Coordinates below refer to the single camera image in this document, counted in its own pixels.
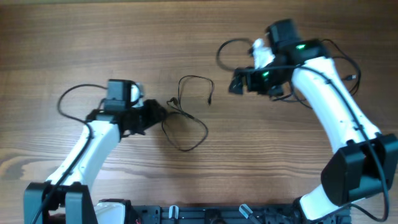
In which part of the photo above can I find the black usb cable bundle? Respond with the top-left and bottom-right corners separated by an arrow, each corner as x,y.
160,75 -> 215,152

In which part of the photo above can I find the camera black cable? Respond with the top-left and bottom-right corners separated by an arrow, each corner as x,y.
30,83 -> 108,224
215,37 -> 390,223

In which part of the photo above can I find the black usb cable long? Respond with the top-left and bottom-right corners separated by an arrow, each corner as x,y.
272,39 -> 362,110

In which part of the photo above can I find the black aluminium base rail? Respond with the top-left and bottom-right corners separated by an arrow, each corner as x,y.
133,203 -> 352,224

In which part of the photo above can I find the left camera black cable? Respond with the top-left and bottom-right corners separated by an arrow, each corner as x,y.
30,83 -> 108,224

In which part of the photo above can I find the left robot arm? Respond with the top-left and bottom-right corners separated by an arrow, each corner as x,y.
23,79 -> 167,223

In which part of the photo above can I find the right camera black cable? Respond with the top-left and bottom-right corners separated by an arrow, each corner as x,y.
215,37 -> 390,223

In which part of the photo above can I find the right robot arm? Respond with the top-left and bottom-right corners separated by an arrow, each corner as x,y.
229,19 -> 397,223

